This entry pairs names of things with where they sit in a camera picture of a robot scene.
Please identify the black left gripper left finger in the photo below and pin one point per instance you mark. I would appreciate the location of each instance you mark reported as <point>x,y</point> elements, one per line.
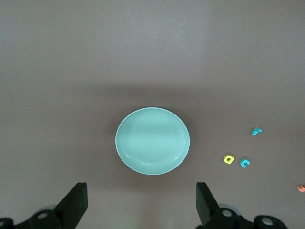
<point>74,205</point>

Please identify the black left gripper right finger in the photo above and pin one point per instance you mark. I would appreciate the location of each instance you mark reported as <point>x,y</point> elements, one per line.
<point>207,210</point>

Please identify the yellow foam letter a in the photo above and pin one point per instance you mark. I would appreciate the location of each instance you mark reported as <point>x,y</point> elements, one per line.
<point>226,160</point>

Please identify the teal foam letter c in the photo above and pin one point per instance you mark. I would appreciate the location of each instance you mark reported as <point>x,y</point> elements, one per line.
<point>241,163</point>

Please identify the slim teal foam letter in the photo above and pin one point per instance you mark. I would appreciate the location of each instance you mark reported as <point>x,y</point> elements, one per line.
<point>256,131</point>

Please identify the green plate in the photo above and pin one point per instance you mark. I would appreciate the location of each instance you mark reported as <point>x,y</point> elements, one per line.
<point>152,140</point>

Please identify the orange foam letter t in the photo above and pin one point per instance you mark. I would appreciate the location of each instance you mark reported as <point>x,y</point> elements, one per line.
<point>301,188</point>

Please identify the brown table cover sheet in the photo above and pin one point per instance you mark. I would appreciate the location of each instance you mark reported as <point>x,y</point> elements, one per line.
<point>71,59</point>

